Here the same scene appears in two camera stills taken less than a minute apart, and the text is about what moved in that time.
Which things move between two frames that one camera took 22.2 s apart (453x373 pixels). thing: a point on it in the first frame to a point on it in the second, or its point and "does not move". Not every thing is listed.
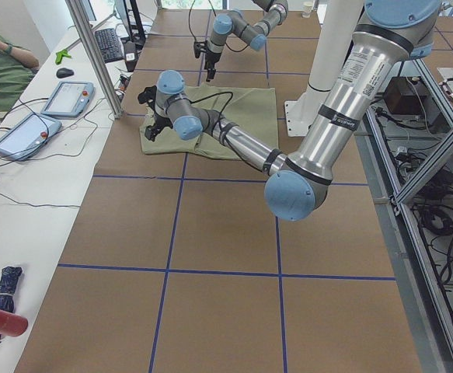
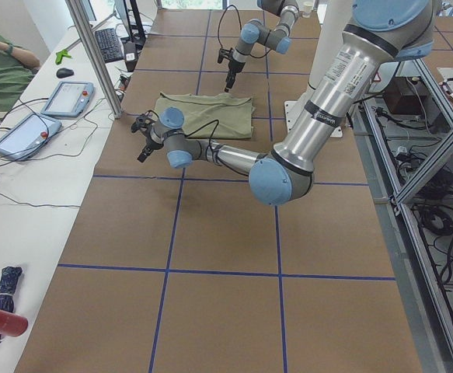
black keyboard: (109, 43) does not move
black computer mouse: (64, 72) does not move
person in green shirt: (4, 73) does not move
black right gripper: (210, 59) to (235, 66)
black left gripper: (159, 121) to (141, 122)
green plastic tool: (60, 54) does not move
